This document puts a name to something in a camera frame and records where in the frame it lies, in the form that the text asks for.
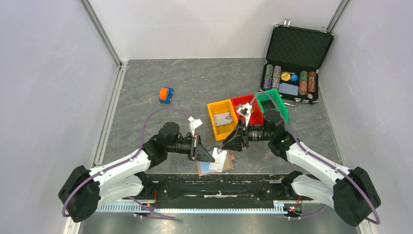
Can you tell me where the black poker chip case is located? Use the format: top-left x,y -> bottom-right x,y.
259,24 -> 335,104

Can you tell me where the purple cable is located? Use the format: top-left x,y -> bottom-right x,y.
61,107 -> 194,219
250,91 -> 381,225

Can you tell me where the card in yellow bin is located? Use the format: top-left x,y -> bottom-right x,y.
213,112 -> 232,127

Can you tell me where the yellow dealer chip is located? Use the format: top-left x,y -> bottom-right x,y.
281,72 -> 291,81

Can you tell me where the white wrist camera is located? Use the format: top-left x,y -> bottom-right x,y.
236,102 -> 252,127
188,117 -> 203,136

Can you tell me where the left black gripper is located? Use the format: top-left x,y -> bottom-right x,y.
166,134 -> 214,163

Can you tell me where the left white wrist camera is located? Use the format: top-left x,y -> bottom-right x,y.
188,117 -> 203,136

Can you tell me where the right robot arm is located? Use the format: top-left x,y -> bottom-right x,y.
223,110 -> 381,227

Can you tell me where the blue orange toy car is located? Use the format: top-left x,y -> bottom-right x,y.
159,87 -> 174,104

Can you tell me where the white toothed cable duct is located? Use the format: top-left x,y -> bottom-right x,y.
96,201 -> 302,215

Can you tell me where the yellow plastic bin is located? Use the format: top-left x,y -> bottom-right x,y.
207,99 -> 238,141

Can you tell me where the blue dealer chip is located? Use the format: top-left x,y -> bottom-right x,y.
290,74 -> 299,82

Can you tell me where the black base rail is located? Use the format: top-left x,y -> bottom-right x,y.
129,173 -> 314,210

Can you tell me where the red plastic bin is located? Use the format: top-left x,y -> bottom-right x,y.
230,94 -> 263,125

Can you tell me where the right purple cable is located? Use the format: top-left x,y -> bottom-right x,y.
250,91 -> 381,225

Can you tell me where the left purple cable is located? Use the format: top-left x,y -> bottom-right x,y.
61,107 -> 194,219

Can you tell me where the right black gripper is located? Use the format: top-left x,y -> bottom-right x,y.
222,118 -> 273,152

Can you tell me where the card in green bin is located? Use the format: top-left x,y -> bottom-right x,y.
261,100 -> 276,112

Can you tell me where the tan leather card holder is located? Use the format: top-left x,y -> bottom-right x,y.
196,151 -> 235,176

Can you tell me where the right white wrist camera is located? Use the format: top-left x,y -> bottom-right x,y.
236,102 -> 252,127

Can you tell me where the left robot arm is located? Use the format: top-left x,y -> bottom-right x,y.
58,122 -> 215,223

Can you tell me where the green plastic bin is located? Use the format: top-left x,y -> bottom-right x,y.
254,89 -> 289,123

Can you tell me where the light blue card deck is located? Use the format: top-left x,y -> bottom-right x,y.
279,83 -> 299,96

